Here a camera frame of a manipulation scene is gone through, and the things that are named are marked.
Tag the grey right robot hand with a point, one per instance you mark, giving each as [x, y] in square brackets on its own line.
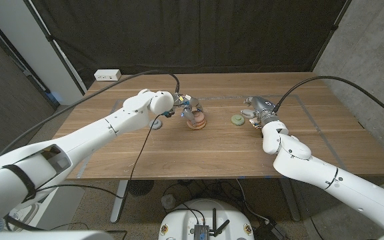
[262, 108]

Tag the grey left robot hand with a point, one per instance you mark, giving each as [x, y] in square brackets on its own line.
[187, 106]

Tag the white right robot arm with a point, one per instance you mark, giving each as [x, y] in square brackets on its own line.
[338, 186]

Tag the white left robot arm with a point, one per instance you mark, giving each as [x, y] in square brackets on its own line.
[62, 156]

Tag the black curtain backdrop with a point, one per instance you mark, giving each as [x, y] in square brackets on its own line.
[192, 33]

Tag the white power strip box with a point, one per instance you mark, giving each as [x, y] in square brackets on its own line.
[107, 74]

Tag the round black floor fan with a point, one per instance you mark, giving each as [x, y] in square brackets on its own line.
[141, 187]

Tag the round grey floor object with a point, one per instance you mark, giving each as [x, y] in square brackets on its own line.
[168, 201]

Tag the grey table leg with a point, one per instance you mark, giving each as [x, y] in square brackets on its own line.
[290, 203]

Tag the black backdrop stand pole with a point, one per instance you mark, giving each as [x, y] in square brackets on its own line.
[332, 31]
[55, 46]

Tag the white robot torso base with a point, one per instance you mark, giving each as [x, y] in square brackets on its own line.
[178, 220]

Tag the white table leg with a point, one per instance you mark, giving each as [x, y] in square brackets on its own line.
[118, 203]

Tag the black power brick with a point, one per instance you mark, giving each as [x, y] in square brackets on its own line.
[272, 231]

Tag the grey radio module with antennas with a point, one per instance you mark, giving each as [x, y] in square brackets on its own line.
[201, 231]

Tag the white robot chest cover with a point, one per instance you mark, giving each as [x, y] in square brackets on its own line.
[45, 236]

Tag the black metal frame bar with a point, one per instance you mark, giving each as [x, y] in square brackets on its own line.
[28, 75]

